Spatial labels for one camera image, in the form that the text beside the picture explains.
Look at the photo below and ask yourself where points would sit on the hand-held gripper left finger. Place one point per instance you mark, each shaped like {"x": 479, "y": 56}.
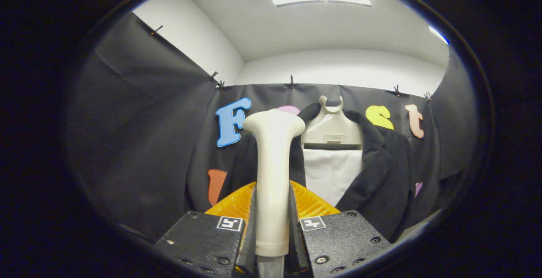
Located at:
{"x": 252, "y": 235}

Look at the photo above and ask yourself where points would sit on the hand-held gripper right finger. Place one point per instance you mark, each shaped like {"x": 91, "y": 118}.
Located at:
{"x": 294, "y": 235}

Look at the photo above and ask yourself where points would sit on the white garment steamer wand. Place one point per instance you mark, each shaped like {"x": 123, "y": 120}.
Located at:
{"x": 273, "y": 176}

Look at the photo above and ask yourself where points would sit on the black suit jacket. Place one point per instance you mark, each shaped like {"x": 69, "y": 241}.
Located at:
{"x": 381, "y": 184}

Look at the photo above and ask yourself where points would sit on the white hanging ironing pad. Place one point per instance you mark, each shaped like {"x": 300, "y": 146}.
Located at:
{"x": 330, "y": 172}

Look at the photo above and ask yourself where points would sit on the beige plastic hanger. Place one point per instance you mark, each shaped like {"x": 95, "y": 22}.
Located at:
{"x": 330, "y": 129}

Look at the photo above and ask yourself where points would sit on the black backdrop cloth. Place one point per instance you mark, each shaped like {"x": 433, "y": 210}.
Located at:
{"x": 139, "y": 142}

